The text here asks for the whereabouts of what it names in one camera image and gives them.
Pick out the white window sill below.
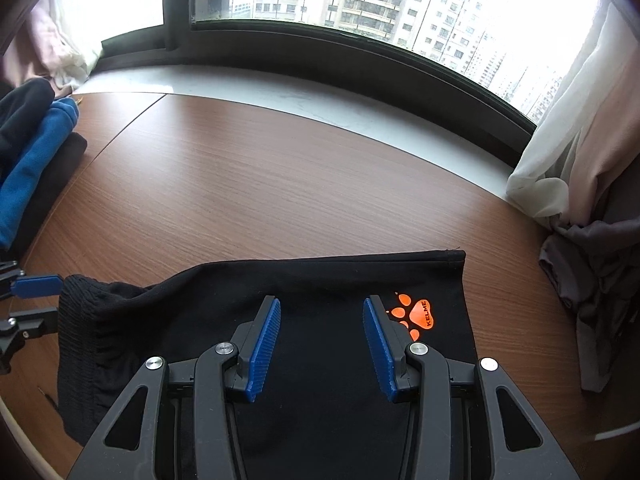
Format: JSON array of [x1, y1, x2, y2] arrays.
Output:
[[74, 62, 517, 207]]

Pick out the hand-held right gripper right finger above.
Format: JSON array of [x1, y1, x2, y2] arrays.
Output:
[[362, 296, 583, 480]]

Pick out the blue fleece garment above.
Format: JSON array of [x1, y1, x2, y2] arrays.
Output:
[[0, 97, 81, 252]]

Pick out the black shorts pants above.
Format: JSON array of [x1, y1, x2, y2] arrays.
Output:
[[57, 249, 479, 480]]

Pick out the white sheer curtain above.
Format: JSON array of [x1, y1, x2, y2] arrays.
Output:
[[49, 0, 107, 97], [505, 0, 617, 219]]

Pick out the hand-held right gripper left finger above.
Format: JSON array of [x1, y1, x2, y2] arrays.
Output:
[[65, 296, 282, 480]]

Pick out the dark window frame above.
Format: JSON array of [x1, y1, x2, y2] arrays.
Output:
[[100, 0, 539, 169]]

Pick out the navy fleece garment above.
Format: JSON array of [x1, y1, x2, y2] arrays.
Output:
[[0, 78, 56, 177]]

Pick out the grey crumpled cloth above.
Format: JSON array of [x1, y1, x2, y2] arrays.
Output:
[[537, 204, 640, 394]]

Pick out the black folded cloth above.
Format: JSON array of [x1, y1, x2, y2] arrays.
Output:
[[9, 132, 89, 262]]

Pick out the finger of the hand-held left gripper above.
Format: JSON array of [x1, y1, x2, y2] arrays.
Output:
[[0, 305, 62, 342], [0, 259, 64, 302]]

